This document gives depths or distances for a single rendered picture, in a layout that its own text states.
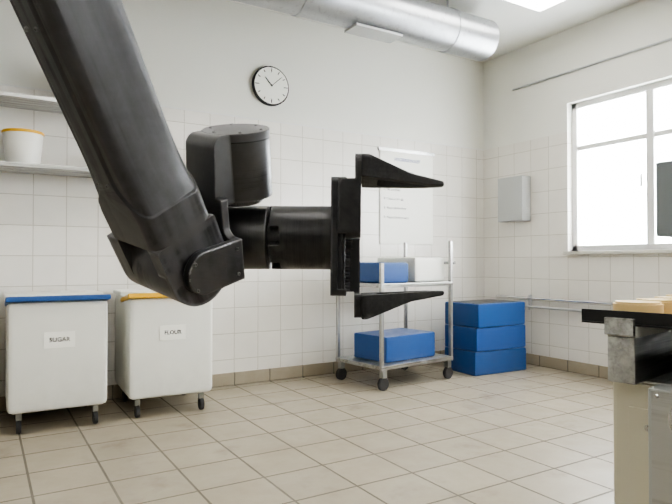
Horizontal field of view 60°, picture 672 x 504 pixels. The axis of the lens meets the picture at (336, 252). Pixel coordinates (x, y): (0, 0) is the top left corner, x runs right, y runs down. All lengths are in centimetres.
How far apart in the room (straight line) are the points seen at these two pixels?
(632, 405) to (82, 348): 329
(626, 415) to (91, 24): 63
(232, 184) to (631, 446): 51
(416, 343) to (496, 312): 83
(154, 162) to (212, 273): 10
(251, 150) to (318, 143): 456
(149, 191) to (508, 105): 576
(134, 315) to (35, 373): 61
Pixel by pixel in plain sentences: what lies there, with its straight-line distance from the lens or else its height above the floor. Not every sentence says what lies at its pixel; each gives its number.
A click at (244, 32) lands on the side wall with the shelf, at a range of 499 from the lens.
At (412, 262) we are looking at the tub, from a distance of 465.
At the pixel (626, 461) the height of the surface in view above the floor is 75.
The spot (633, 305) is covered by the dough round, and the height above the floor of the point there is 92.
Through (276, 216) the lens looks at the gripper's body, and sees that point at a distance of 51.
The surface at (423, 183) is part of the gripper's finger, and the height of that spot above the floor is 104.
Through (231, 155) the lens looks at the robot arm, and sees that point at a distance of 48.
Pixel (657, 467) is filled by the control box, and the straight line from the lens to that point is 70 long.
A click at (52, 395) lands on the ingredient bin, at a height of 21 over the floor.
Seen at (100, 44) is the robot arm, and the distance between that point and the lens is 41.
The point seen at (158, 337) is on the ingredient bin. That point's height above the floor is 49.
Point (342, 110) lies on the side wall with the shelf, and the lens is 523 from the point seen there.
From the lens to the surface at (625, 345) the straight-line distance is 68.
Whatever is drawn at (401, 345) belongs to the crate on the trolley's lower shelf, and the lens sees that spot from 462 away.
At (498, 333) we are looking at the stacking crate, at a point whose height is 34.
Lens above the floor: 97
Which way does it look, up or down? 1 degrees up
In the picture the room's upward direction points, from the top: straight up
